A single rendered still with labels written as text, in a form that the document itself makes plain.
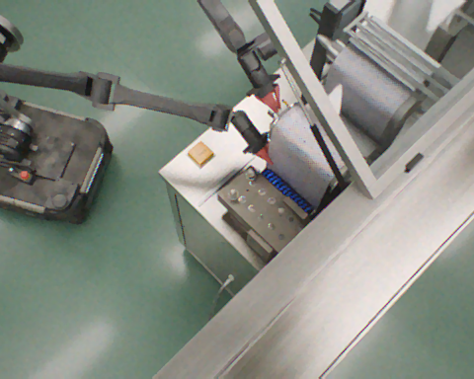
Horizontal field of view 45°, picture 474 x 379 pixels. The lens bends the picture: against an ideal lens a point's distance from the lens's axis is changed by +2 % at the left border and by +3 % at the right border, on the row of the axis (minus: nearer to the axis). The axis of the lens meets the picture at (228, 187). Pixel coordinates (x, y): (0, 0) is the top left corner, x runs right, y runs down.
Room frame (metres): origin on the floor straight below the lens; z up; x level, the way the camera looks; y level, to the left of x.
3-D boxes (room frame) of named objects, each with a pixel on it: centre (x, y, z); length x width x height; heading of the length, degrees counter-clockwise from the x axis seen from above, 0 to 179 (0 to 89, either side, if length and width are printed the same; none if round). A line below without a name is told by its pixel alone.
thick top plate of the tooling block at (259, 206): (0.63, -0.16, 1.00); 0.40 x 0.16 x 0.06; 46
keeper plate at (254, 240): (0.55, -0.11, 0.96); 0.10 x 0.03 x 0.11; 46
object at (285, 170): (0.74, -0.21, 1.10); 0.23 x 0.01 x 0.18; 46
